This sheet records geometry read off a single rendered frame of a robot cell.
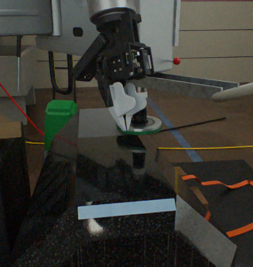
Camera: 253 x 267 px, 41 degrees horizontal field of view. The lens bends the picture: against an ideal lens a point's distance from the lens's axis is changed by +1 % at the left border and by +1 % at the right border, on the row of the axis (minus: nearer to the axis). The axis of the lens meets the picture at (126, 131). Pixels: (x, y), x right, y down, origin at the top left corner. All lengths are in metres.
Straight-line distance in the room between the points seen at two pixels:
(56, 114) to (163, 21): 1.77
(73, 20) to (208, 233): 1.14
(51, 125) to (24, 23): 1.38
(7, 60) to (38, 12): 2.27
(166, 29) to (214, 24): 5.23
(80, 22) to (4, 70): 2.53
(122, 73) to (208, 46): 6.10
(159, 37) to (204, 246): 0.83
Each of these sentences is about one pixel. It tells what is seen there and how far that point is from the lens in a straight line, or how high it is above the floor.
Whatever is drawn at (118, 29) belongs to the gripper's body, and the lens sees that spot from 0.65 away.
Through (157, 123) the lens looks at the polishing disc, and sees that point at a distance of 1.57.
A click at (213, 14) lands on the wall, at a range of 6.68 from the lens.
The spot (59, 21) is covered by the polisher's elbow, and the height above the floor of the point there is 1.30.
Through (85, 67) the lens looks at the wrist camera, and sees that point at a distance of 0.68.
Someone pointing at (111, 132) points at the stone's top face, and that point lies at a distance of 1.62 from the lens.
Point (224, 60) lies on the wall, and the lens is 6.86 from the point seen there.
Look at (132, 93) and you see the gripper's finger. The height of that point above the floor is 1.21.
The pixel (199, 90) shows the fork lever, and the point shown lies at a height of 1.08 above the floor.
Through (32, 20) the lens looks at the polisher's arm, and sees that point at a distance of 1.86.
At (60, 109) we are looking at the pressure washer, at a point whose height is 0.53.
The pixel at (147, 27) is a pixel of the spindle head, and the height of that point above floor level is 1.29.
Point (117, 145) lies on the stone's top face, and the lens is 1.47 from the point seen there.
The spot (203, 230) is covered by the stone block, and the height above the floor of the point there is 0.68.
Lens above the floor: 1.36
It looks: 20 degrees down
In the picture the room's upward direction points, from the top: straight up
